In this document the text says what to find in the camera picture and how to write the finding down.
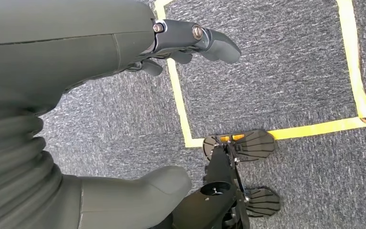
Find yellow floor tape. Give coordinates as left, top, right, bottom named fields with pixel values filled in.
left=153, top=0, right=366, bottom=148

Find black mechanical legs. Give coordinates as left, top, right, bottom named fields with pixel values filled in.
left=150, top=129, right=282, bottom=229

